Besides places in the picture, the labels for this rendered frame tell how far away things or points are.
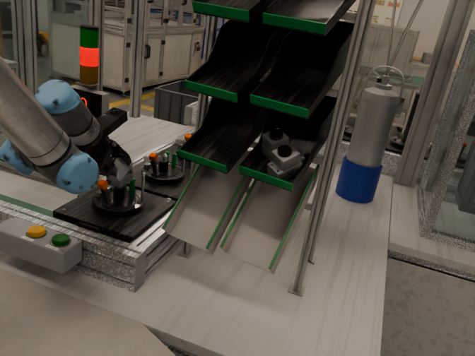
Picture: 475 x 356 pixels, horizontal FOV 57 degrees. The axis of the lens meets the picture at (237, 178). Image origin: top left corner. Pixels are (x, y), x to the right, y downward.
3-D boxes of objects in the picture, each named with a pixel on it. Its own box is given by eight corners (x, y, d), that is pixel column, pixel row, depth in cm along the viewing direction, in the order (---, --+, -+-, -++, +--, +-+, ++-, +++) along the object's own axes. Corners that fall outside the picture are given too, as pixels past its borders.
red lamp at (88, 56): (90, 67, 122) (91, 49, 120) (75, 63, 123) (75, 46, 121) (102, 66, 126) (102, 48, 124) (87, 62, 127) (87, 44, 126)
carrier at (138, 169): (178, 205, 132) (182, 167, 127) (109, 184, 138) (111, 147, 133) (210, 179, 153) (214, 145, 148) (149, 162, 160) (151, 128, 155)
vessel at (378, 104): (379, 171, 168) (408, 71, 153) (343, 162, 172) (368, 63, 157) (382, 160, 180) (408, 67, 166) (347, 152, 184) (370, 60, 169)
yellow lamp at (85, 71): (90, 85, 124) (90, 68, 122) (75, 81, 125) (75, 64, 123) (101, 82, 128) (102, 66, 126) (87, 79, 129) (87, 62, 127)
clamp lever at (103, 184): (108, 206, 116) (102, 185, 111) (102, 204, 116) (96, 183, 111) (116, 197, 118) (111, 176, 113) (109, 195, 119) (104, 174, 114)
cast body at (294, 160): (278, 184, 95) (278, 160, 90) (266, 173, 98) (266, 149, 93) (309, 169, 98) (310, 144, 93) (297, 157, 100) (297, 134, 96)
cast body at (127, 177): (119, 188, 116) (121, 164, 114) (105, 184, 117) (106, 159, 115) (136, 177, 124) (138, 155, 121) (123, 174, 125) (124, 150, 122)
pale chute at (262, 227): (273, 274, 100) (270, 269, 96) (224, 252, 105) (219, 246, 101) (321, 171, 108) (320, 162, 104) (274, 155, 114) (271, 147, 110)
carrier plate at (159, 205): (131, 244, 109) (132, 236, 109) (52, 217, 116) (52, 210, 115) (176, 207, 131) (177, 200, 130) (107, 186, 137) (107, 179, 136)
